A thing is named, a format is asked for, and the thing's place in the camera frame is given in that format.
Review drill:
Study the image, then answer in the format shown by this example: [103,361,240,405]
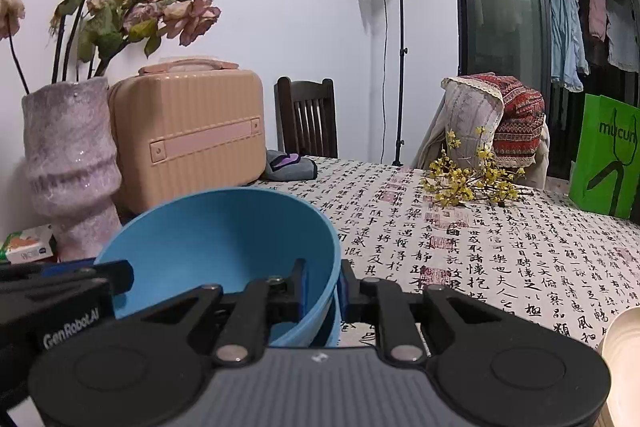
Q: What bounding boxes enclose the dried pink roses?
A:
[0,0,232,95]

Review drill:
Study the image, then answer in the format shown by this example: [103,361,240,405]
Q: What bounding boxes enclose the hanging pink garment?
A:
[587,0,608,42]

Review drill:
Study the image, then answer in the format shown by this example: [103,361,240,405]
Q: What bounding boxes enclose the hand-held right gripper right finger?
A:
[339,259,511,366]

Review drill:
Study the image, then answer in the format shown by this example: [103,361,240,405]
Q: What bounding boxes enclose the dark wooden chair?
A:
[274,77,338,159]

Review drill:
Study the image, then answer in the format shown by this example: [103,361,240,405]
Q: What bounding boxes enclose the blue bowl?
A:
[94,187,345,349]

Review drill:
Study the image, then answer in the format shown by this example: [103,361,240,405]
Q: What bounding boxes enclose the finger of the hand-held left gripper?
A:
[0,259,135,295]

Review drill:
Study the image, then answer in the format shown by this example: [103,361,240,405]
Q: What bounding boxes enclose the dark sliding glass door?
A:
[450,0,640,180]

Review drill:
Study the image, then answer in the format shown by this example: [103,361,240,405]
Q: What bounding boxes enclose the grey and purple pouch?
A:
[262,149,318,182]

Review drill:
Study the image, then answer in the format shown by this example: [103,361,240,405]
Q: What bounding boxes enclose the white lace-edged cloth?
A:
[441,77,505,170]

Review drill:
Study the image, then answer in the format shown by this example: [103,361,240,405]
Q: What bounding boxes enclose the small white carton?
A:
[0,226,55,265]

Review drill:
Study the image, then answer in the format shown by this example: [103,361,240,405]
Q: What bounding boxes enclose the hanging pale garment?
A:
[606,0,640,72]

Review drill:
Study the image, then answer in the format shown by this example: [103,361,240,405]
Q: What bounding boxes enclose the chair draped with patterned blankets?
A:
[412,97,551,190]

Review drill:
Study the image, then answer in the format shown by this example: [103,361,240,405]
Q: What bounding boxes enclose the green paper bag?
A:
[568,93,640,220]

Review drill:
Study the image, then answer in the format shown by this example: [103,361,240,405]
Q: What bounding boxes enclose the hanging light blue shirt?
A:
[549,0,590,92]

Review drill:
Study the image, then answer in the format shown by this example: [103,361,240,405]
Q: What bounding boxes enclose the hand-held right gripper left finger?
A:
[130,258,307,366]

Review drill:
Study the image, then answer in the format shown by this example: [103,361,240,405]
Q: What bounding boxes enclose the yellow flower branch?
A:
[420,127,536,208]

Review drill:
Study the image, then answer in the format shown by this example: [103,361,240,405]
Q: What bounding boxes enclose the cream plate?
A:
[597,307,640,427]

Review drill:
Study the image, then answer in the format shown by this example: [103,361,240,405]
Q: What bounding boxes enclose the pale pink ribbed vase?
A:
[21,77,123,263]

